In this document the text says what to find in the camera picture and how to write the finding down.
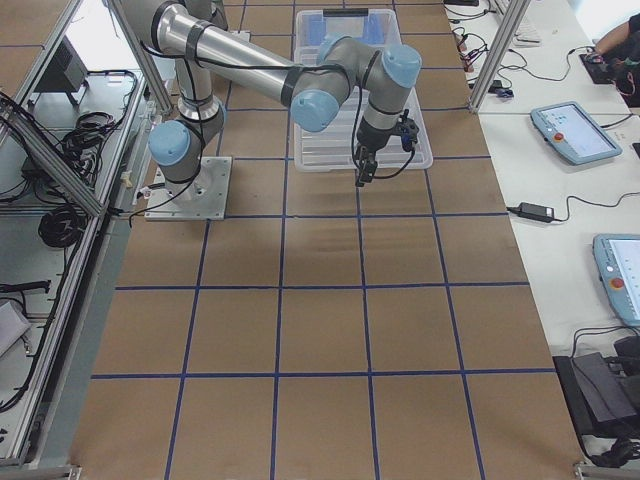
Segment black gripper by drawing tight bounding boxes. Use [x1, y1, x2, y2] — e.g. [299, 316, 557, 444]
[354, 112, 407, 187]

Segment clear plastic storage box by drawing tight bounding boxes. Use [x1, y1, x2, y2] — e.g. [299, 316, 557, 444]
[293, 8, 433, 172]

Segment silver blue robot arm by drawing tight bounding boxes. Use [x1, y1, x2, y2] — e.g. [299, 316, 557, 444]
[122, 1, 422, 187]

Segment grey electronics box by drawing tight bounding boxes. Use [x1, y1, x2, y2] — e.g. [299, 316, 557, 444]
[34, 36, 88, 106]

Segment black power adapter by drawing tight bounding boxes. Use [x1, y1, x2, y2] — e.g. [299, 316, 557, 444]
[518, 202, 555, 223]

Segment upper teach pendant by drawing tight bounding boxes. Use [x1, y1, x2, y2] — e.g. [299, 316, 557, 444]
[530, 101, 622, 165]

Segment teach pendant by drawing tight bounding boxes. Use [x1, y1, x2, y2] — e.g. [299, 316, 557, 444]
[592, 234, 639, 327]
[530, 101, 622, 165]

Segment lower teach pendant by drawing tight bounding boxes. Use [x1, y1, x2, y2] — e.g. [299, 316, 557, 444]
[592, 234, 639, 327]

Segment black laptop bag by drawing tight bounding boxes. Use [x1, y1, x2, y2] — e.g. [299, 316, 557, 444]
[553, 353, 639, 439]

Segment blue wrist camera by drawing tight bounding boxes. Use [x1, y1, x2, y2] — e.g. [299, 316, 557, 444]
[396, 115, 419, 152]

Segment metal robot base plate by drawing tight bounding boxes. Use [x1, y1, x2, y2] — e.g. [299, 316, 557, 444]
[144, 156, 233, 221]

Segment aluminium frame post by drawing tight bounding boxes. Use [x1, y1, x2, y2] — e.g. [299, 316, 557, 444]
[468, 0, 530, 114]

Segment coiled black cables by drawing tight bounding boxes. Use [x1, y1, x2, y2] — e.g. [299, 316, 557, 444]
[38, 203, 87, 249]

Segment aluminium frame rail left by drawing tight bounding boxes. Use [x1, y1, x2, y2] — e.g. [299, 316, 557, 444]
[1, 92, 106, 217]

